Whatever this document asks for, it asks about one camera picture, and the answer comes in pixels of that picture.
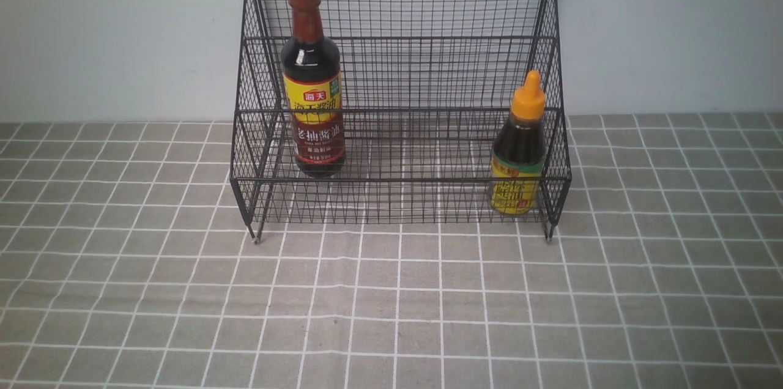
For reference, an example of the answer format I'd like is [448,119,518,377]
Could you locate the black wire mesh rack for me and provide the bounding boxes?
[229,0,573,243]

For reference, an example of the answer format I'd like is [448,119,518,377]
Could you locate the tall dark soy sauce bottle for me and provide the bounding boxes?
[281,0,346,178]

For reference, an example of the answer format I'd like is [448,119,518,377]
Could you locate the small orange-capped sauce bottle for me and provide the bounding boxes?
[489,70,546,215]

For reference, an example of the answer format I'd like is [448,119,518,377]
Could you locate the grey checked tablecloth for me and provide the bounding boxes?
[1,113,782,388]

